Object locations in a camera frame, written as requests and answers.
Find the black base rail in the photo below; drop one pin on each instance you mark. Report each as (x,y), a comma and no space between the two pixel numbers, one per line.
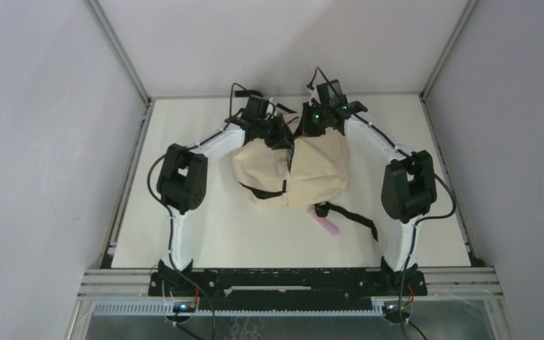
(287,289)

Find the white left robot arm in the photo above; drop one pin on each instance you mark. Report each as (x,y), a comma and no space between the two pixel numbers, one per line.
(182,181)

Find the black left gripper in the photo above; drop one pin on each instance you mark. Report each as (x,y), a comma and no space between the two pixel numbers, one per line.
(283,139)

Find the pink highlighter pen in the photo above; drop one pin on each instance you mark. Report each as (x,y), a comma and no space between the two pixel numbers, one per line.
(324,222)

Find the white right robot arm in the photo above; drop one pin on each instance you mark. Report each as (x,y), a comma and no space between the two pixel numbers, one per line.
(409,181)

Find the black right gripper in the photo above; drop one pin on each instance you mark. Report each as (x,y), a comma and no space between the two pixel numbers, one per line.
(304,129)

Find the beige canvas backpack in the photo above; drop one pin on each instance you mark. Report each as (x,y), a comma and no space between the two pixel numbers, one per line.
(313,173)

